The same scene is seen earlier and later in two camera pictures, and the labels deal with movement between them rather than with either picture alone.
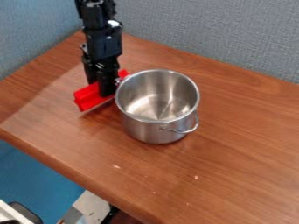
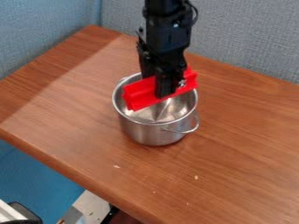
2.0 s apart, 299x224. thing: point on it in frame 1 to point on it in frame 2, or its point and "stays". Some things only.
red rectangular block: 89,95 to 140,92
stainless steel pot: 157,101 stays
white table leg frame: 89,210 stays
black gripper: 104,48 to 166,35
